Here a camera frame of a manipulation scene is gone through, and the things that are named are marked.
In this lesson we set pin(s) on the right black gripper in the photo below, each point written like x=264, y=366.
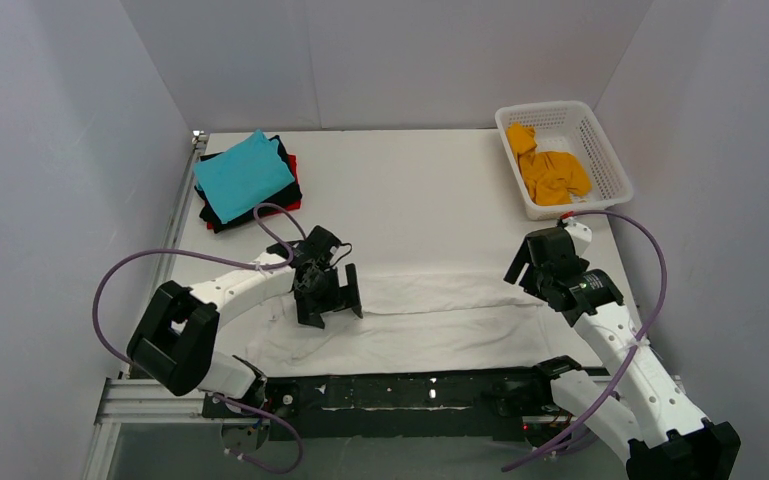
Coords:
x=537, y=273

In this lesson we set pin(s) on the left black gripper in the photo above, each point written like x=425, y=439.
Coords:
x=329, y=296

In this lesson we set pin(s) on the white t-shirt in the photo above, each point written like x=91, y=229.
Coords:
x=418, y=323

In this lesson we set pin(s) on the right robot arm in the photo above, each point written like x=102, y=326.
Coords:
x=643, y=415

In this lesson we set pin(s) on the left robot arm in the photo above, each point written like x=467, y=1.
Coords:
x=174, y=341

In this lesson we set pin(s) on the yellow t-shirt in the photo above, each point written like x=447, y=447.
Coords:
x=551, y=178

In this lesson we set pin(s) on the folded red t-shirt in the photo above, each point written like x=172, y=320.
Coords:
x=289, y=198

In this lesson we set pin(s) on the white plastic basket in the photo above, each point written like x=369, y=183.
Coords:
x=571, y=127

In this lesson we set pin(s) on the folded black t-shirt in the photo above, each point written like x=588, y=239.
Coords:
x=232, y=183

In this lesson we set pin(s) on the folded cyan t-shirt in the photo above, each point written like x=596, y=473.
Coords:
x=243, y=176

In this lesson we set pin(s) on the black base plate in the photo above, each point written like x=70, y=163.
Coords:
x=507, y=404

